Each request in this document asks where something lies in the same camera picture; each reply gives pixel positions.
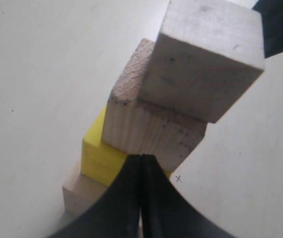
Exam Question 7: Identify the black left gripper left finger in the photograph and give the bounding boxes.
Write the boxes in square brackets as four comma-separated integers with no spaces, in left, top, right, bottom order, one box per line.
[50,155,141,238]

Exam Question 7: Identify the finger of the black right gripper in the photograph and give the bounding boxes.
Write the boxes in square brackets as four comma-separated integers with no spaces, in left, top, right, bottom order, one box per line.
[252,0,283,58]

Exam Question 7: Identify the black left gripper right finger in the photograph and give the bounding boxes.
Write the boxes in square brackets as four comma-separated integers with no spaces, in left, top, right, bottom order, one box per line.
[140,155,233,238]

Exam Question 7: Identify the large wooden cube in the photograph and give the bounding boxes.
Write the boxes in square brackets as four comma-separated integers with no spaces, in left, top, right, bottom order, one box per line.
[62,161,108,216]

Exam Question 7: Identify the yellow cube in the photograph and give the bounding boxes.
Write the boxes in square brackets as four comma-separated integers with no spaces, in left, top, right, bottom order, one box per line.
[80,107,160,186]

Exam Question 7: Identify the small wooden cube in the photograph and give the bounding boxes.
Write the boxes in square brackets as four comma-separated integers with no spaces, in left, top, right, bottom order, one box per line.
[138,0,265,123]

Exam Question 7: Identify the medium wooden cube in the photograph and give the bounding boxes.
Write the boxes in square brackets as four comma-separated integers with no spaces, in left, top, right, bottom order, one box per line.
[101,38,207,173]

